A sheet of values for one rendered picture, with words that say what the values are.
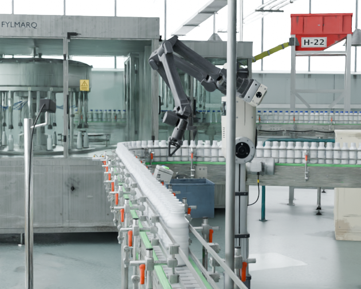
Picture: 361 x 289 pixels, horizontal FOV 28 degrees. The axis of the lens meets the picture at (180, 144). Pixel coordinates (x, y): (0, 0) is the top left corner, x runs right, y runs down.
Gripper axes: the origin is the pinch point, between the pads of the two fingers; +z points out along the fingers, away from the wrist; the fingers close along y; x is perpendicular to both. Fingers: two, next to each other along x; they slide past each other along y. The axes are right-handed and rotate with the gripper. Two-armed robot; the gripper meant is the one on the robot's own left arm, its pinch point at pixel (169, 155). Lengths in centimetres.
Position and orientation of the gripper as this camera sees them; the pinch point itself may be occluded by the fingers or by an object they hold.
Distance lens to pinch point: 377.0
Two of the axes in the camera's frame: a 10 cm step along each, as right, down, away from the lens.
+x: 9.3, 3.5, 1.4
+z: -3.5, 9.4, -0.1
